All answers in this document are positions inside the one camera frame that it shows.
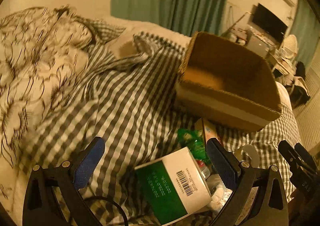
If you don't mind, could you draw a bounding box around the black cable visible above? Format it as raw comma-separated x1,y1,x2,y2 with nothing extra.
83,195,130,226

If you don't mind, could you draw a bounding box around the floral duvet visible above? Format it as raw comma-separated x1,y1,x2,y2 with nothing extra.
1,6,93,212

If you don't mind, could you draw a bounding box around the black wall television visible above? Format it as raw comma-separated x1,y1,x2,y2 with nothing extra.
252,4,287,43

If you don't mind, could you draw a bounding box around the white oval vanity mirror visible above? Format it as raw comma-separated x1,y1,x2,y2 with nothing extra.
281,34,298,59

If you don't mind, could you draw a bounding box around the grey checked bed sheet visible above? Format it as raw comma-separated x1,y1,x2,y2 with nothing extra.
18,18,302,226

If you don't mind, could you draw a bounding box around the chair with clothes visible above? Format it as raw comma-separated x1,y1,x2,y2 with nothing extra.
282,62,311,109

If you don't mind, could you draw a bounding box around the green curtain by wardrobe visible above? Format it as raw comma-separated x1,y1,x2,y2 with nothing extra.
290,0,319,66

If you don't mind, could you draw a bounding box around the green snack packet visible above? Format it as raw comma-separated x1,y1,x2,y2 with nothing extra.
177,128,211,165

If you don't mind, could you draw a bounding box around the green white medicine box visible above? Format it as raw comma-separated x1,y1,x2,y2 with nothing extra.
135,147,212,225

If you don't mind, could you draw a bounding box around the grey mini fridge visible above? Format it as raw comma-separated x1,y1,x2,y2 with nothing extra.
246,33,270,58

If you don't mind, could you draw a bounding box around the brown cardboard box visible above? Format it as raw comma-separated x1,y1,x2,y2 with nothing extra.
175,32,281,132

